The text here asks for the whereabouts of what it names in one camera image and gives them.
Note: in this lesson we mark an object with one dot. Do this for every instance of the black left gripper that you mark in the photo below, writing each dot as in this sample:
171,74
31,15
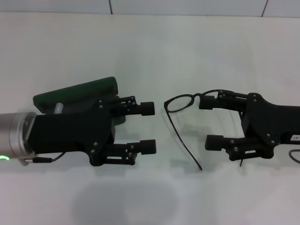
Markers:
70,129

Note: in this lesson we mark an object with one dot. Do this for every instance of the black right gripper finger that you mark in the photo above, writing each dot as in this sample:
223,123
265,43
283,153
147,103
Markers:
147,109
147,146

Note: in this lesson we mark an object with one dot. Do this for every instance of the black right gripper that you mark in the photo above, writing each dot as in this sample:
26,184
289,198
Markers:
269,122

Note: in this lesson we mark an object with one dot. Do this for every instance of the black round glasses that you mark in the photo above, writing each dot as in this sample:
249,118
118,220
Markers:
167,111

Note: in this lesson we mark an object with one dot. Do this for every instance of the green glasses case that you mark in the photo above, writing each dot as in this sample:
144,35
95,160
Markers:
82,90

